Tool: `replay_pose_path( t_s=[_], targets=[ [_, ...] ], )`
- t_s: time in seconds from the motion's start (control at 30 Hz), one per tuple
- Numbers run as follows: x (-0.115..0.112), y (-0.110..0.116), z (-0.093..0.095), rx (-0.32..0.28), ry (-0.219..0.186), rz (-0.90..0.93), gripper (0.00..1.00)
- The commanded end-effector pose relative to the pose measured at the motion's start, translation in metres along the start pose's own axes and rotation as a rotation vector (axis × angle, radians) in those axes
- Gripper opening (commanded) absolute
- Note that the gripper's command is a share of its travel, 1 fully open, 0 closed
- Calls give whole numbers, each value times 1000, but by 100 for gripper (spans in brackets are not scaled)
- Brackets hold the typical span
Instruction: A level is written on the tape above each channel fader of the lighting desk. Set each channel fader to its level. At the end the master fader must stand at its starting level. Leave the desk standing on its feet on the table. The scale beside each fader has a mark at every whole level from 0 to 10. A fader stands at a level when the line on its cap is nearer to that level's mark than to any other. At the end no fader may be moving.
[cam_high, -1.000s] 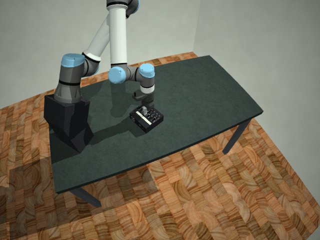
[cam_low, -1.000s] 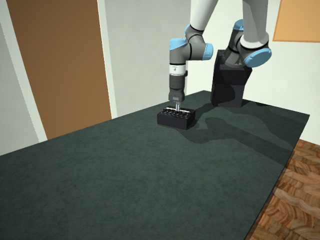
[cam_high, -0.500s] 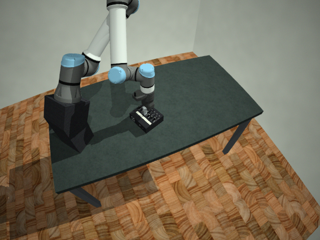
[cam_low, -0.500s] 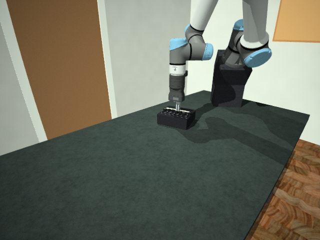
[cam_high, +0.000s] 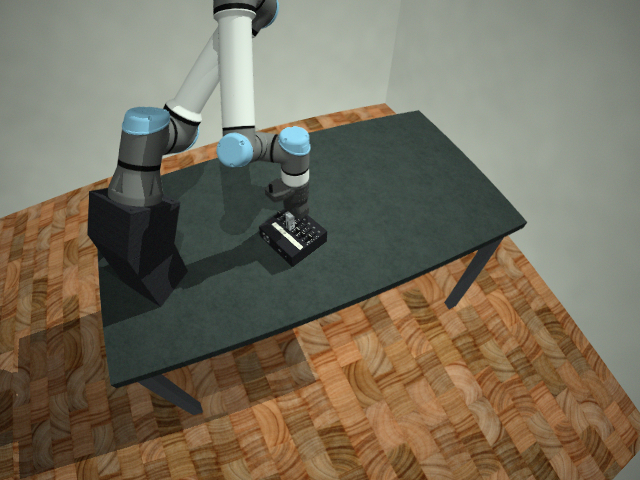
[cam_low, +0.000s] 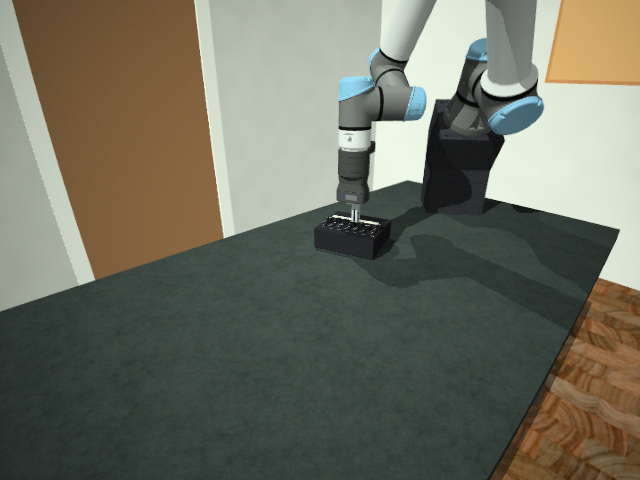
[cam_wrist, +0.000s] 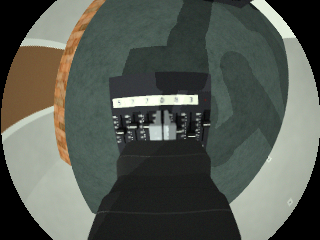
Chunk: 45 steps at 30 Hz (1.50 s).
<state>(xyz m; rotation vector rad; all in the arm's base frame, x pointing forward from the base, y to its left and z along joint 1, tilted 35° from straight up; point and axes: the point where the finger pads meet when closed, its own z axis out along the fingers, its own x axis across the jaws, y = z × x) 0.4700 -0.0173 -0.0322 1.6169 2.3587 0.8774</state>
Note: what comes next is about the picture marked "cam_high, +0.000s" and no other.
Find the black lighting desk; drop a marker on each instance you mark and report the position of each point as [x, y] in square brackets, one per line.
[293, 246]

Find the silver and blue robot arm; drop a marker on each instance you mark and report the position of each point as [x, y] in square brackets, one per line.
[148, 133]

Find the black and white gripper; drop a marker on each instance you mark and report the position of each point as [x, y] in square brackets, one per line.
[295, 198]

